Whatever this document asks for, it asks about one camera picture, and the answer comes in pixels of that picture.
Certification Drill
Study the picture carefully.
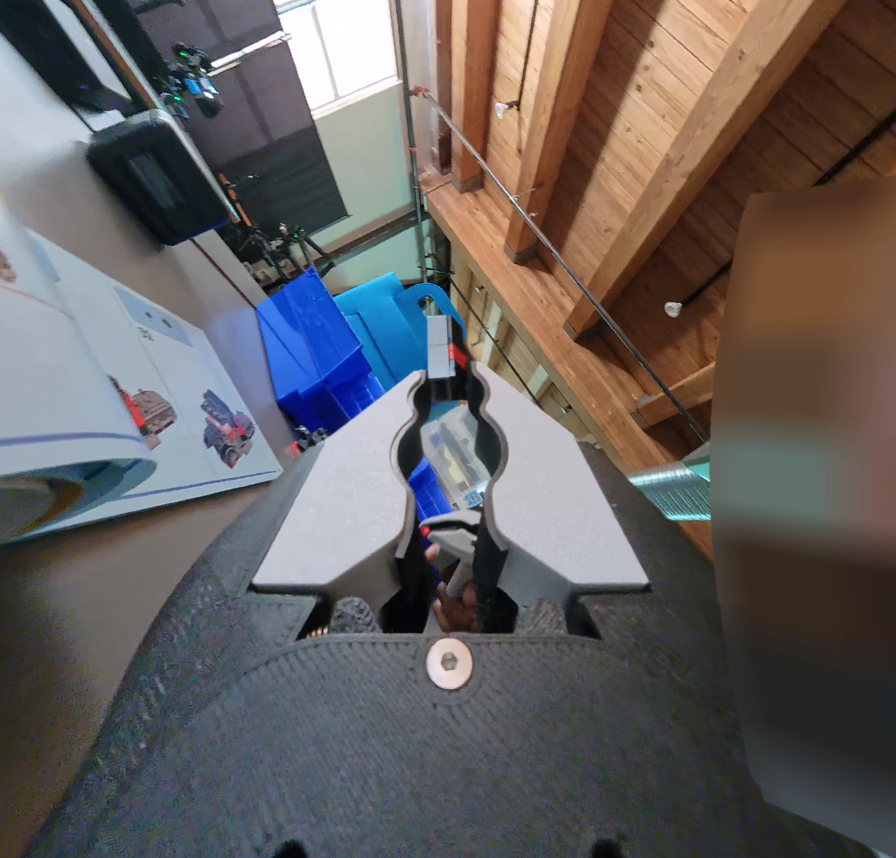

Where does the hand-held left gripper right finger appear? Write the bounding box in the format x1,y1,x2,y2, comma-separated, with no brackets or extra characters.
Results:
465,359,648,606

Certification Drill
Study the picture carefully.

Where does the grey desk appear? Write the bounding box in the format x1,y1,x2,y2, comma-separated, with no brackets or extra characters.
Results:
0,32,337,858

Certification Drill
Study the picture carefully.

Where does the small grey red brick assembly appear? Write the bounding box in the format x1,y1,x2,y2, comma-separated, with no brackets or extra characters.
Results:
426,314,469,400

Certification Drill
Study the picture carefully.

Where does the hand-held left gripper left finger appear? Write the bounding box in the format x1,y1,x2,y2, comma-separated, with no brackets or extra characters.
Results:
250,370,428,601

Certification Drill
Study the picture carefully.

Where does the person's right hand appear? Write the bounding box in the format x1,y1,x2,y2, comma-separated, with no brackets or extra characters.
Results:
423,544,483,634

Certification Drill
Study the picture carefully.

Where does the clear plastic organizer box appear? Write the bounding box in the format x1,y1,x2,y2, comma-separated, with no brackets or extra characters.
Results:
419,410,491,516

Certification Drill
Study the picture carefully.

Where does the silver ventilation duct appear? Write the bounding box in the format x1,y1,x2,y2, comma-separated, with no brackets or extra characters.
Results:
626,445,715,523

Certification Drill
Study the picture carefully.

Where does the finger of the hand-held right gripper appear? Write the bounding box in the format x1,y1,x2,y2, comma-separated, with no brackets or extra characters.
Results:
419,507,484,600

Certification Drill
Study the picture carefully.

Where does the blue plastic bin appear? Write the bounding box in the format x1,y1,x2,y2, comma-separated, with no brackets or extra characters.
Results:
255,270,452,523

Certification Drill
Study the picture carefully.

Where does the brick instruction booklet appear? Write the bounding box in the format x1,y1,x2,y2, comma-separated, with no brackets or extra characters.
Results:
0,196,284,547

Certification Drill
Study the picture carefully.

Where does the blue felt bag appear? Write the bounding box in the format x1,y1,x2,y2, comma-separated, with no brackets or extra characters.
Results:
332,273,469,390

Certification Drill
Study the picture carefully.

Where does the black curtain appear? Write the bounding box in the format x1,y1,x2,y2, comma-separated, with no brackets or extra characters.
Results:
126,0,351,236

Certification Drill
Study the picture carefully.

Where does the steel ceiling pipe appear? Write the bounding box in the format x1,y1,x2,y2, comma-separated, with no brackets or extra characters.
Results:
412,87,713,447

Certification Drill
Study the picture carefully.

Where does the black hard case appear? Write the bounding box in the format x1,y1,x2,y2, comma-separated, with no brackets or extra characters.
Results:
85,109,232,246

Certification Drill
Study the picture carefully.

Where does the black device with green lights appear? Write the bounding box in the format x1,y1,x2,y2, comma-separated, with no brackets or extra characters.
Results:
164,42,226,119

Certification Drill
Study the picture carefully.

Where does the bright window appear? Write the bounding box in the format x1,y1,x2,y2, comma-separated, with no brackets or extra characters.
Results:
259,0,400,112

